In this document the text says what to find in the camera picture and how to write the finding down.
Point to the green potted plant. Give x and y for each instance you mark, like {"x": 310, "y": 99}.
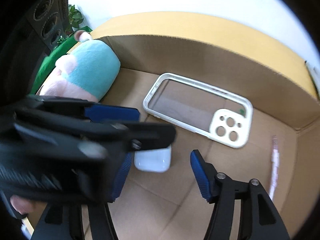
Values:
{"x": 75, "y": 18}

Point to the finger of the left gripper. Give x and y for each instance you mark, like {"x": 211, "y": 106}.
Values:
{"x": 57, "y": 110}
{"x": 139, "y": 136}

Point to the pink pen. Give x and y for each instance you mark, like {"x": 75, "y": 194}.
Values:
{"x": 274, "y": 168}

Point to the white earbuds case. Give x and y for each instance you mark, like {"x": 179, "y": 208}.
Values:
{"x": 157, "y": 161}

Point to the pink pig plush toy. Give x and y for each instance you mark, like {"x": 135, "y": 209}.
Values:
{"x": 86, "y": 73}

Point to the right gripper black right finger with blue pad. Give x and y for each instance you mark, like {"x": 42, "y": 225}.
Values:
{"x": 259, "y": 218}

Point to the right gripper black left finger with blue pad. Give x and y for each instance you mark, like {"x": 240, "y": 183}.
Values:
{"x": 65, "y": 222}

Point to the black camera box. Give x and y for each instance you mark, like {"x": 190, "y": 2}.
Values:
{"x": 49, "y": 19}

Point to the cream phone case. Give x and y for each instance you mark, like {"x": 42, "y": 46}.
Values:
{"x": 210, "y": 111}

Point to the green cloth backdrop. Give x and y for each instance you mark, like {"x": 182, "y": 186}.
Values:
{"x": 48, "y": 64}

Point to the person's left hand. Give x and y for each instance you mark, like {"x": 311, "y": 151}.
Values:
{"x": 22, "y": 205}

